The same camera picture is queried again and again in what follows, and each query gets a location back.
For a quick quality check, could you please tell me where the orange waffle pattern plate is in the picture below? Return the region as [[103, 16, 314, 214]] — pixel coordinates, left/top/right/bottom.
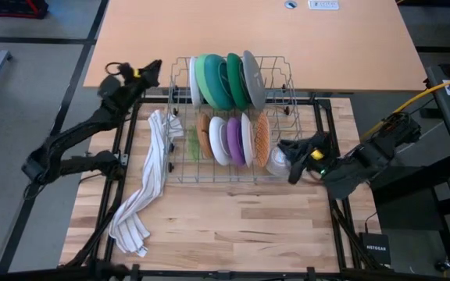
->
[[252, 111, 272, 169]]

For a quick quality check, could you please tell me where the light green plate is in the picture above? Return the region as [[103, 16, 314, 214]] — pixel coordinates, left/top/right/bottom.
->
[[194, 53, 221, 111]]

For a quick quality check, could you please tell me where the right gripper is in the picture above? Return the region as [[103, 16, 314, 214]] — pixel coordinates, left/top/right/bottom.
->
[[277, 131, 334, 186]]

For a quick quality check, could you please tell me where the black network switch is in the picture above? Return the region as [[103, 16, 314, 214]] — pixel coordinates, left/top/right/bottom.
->
[[359, 232, 392, 267]]

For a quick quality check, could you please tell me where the dark green plate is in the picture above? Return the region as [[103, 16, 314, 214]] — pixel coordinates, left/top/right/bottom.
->
[[226, 52, 252, 112]]

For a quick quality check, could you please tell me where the yellow cable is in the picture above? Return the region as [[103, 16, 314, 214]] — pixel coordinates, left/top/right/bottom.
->
[[360, 71, 450, 140]]

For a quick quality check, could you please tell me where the light brown desk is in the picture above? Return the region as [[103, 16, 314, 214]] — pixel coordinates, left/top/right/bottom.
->
[[83, 0, 428, 93]]

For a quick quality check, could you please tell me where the white striped towel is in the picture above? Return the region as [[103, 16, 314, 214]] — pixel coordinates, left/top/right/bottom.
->
[[108, 109, 185, 258]]

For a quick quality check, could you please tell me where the patterned white cup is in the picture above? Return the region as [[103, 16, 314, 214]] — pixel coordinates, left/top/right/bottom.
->
[[265, 146, 293, 178]]

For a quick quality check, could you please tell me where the teal plate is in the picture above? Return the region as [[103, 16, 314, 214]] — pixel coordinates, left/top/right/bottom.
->
[[203, 54, 236, 112]]

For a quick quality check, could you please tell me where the large white plate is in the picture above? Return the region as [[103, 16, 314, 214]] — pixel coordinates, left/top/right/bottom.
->
[[188, 56, 205, 110]]

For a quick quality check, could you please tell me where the grey plate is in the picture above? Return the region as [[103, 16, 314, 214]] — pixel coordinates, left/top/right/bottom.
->
[[241, 49, 267, 112]]

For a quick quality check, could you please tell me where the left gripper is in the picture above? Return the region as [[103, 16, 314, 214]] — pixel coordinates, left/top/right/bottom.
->
[[120, 59, 163, 93]]

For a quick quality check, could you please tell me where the purple plate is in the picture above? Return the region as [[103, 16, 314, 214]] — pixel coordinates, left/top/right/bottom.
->
[[226, 116, 247, 168]]

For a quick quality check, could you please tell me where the black red crate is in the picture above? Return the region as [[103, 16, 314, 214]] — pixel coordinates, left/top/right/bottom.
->
[[0, 0, 49, 20]]

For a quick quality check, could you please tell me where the grey wire dish rack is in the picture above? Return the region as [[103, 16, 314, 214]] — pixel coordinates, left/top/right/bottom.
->
[[165, 55, 304, 185]]

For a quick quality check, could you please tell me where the black metal frame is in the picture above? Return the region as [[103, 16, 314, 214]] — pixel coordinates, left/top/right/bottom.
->
[[0, 95, 450, 281]]

